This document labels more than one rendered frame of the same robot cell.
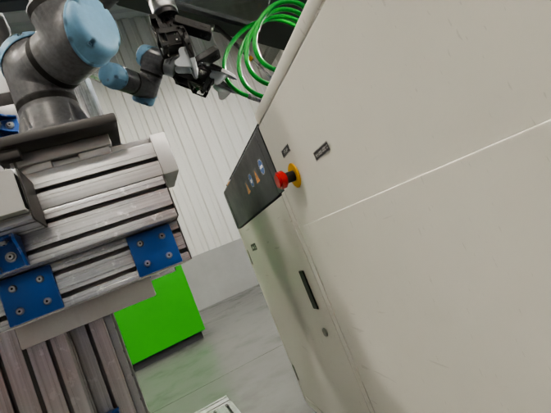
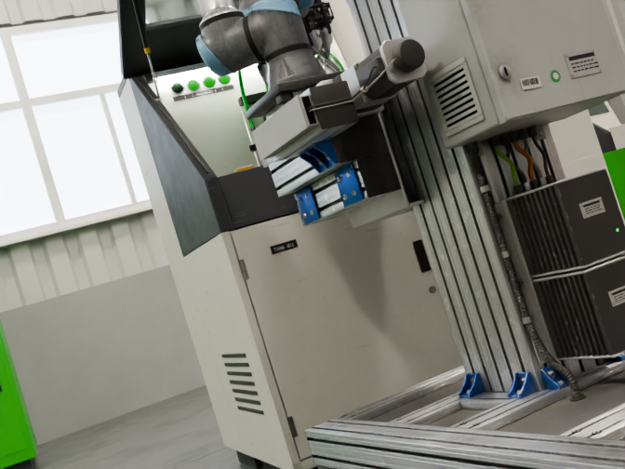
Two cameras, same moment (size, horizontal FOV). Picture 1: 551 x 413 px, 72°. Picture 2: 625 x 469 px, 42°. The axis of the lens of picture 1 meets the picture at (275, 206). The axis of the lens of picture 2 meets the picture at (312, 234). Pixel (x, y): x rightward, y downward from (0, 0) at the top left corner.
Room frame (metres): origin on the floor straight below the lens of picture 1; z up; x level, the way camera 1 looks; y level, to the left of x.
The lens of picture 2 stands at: (1.45, 2.52, 0.61)
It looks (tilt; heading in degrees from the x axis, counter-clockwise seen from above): 2 degrees up; 266
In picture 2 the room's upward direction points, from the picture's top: 17 degrees counter-clockwise
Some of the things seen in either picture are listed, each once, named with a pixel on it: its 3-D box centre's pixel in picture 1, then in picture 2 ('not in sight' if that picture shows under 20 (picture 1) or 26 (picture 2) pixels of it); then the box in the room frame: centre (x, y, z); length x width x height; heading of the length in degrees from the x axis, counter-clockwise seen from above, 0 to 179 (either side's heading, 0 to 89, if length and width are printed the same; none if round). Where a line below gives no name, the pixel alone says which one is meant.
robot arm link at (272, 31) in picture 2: not in sight; (276, 27); (1.23, 0.55, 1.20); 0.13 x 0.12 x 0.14; 160
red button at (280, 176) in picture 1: (286, 178); not in sight; (0.75, -0.04, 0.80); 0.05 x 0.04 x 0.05; 17
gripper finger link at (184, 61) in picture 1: (184, 62); (328, 41); (1.04, 0.09, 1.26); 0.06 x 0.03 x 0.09; 107
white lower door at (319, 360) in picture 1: (297, 319); (362, 312); (1.19, 0.07, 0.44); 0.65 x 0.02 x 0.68; 17
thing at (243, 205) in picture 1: (251, 189); (318, 179); (1.20, 0.05, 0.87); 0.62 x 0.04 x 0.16; 17
